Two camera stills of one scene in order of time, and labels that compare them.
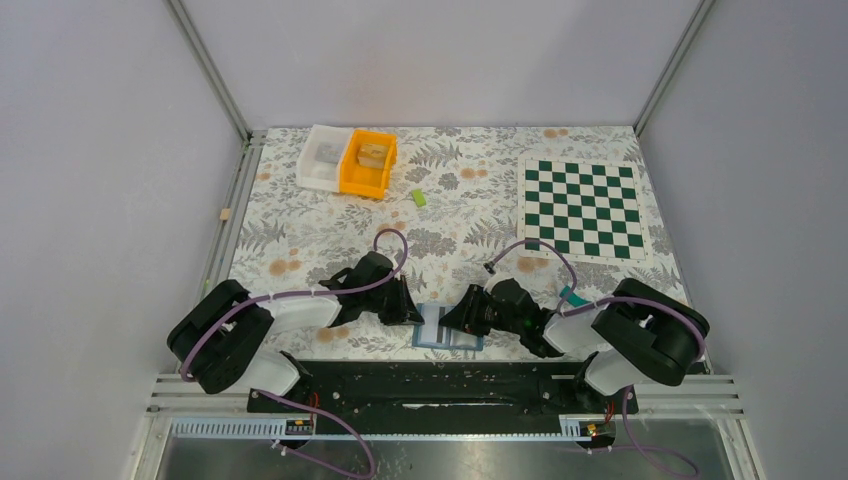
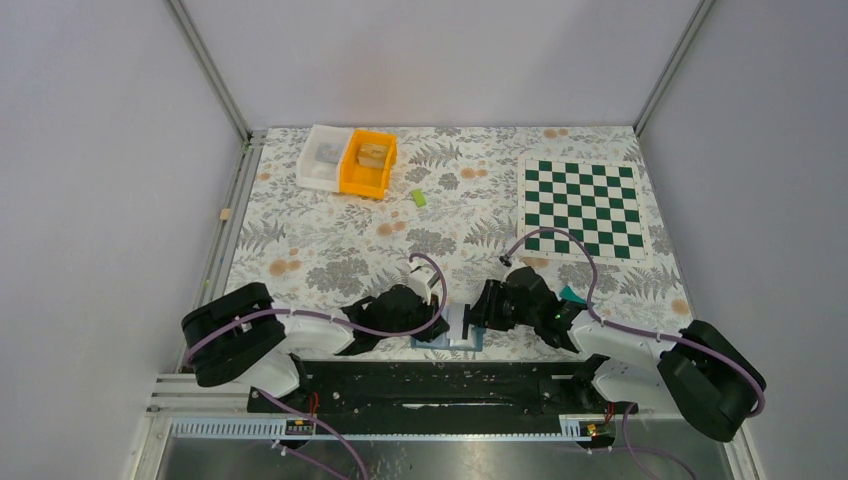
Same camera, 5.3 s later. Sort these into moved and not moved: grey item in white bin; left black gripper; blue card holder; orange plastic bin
Moved: left black gripper
Not moved: grey item in white bin; blue card holder; orange plastic bin
